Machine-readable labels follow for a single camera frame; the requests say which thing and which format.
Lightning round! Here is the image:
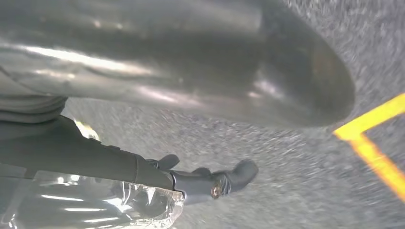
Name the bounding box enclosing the silver robot body shell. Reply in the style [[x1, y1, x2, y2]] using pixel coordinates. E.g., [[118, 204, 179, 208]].
[[0, 0, 356, 129]]

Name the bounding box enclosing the yellow floor tape square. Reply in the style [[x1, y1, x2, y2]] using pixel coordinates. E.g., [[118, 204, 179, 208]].
[[333, 93, 405, 203]]

